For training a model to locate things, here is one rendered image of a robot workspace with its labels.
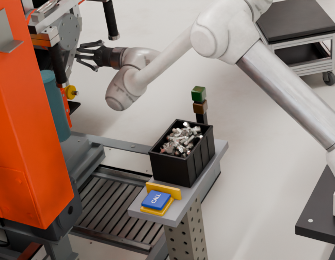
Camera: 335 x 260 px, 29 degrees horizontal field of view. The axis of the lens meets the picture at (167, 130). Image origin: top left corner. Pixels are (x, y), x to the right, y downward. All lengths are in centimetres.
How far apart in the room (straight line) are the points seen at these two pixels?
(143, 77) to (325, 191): 74
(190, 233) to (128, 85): 56
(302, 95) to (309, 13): 152
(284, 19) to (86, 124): 113
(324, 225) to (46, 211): 88
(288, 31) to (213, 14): 137
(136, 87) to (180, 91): 121
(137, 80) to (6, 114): 67
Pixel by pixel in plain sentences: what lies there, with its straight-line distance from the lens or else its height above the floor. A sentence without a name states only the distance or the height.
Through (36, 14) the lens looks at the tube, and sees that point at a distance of 206.
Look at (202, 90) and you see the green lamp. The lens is 217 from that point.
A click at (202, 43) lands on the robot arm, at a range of 186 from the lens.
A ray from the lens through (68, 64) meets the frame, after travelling 254.
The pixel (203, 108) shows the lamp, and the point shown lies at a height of 59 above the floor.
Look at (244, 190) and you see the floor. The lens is 276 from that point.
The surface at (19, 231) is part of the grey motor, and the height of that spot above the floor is 23.
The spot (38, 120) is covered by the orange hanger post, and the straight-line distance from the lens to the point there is 182.
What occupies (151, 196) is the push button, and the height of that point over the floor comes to 48.
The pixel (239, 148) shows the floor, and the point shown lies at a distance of 299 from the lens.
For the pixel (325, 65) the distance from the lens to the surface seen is 334.
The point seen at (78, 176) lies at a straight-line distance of 275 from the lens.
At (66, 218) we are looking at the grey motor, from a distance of 230.
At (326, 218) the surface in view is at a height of 30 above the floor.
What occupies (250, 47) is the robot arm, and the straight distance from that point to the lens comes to 189.
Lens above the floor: 177
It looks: 34 degrees down
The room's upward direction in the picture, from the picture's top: 9 degrees counter-clockwise
